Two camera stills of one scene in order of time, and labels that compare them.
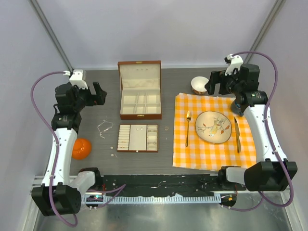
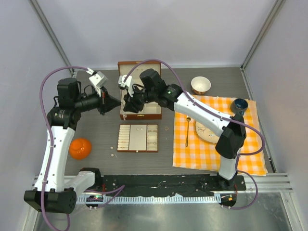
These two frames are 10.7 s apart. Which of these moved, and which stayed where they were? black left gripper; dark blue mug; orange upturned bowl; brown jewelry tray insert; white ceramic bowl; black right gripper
Moved: black left gripper; black right gripper
Stayed: dark blue mug; brown jewelry tray insert; white ceramic bowl; orange upturned bowl
